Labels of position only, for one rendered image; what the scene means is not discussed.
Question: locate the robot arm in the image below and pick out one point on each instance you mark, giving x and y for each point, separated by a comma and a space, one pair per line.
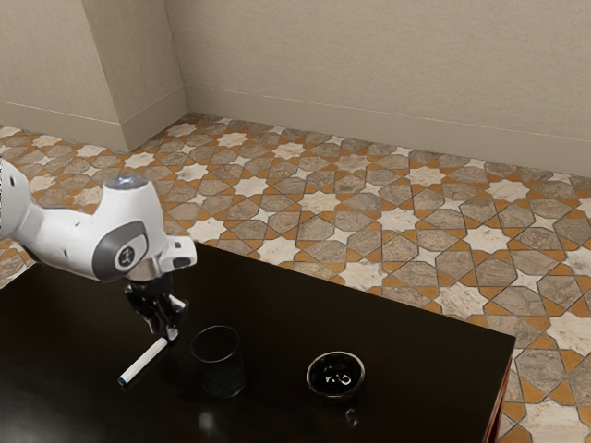
69, 233

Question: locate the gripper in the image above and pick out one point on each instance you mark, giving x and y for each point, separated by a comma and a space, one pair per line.
147, 295

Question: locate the white marker pen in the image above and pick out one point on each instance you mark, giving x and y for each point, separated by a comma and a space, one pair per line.
141, 361

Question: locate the black mesh pen holder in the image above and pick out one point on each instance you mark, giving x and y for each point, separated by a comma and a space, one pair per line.
218, 361

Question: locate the black glossy bowl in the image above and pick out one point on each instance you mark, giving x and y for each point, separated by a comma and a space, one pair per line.
335, 378

